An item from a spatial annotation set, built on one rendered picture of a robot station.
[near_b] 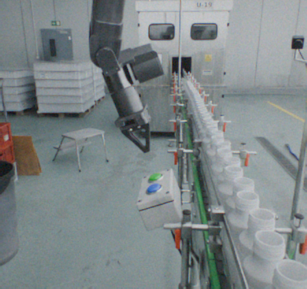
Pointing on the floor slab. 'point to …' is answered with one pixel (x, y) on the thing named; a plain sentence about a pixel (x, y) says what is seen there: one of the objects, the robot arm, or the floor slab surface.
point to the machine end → (212, 46)
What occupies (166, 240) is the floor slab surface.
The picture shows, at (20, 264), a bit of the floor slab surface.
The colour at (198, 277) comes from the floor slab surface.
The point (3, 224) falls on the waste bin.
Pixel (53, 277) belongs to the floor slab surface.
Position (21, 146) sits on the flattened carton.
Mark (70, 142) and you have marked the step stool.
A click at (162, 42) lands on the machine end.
